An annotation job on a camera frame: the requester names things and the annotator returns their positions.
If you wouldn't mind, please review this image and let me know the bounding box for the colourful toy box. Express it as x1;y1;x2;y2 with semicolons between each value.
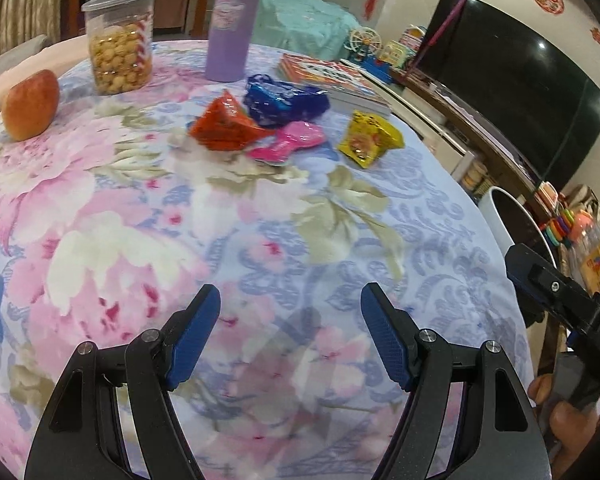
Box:
378;40;416;68

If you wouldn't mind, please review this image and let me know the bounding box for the purple tumbler bottle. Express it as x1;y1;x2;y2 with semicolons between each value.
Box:
204;0;260;82

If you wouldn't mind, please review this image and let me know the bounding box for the toy ferris wheel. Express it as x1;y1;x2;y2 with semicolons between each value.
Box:
348;27;382;63

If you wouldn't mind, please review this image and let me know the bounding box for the yellow snack packet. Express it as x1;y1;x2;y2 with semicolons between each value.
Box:
338;110;405;169

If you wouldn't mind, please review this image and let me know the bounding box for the red apple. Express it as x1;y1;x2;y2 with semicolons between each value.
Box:
2;70;59;142

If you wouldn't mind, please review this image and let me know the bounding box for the floral tablecloth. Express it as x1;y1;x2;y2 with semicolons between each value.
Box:
0;41;534;479

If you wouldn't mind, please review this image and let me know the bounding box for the colourful book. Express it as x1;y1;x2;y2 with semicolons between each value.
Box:
278;53;391;118

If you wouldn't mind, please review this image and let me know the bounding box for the blue cookie wrapper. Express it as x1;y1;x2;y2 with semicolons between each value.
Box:
244;74;330;128

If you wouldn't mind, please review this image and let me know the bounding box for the red snack wrapper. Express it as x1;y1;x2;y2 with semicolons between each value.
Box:
188;90;273;152

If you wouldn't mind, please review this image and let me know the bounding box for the pink hairbrush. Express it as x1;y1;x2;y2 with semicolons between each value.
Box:
247;122;327;166

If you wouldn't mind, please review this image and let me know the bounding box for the white trash bin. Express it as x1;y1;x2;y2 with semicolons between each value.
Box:
478;186;558;269

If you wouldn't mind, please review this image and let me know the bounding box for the clear jar of snacks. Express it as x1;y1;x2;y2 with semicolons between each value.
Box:
81;0;155;96

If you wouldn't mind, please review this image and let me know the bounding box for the rainbow stacking ring toy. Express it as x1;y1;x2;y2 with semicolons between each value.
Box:
540;207;574;248

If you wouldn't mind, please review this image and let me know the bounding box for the black television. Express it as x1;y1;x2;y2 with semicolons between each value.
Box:
416;0;600;190

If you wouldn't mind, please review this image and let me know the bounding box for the right hand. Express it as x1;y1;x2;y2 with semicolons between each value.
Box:
550;401;600;479

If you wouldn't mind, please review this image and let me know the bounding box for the teal cloth-covered furniture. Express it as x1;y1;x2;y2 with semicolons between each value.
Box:
251;0;360;61

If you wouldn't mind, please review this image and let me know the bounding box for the white TV cabinet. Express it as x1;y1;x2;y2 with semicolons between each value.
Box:
379;71;487;187

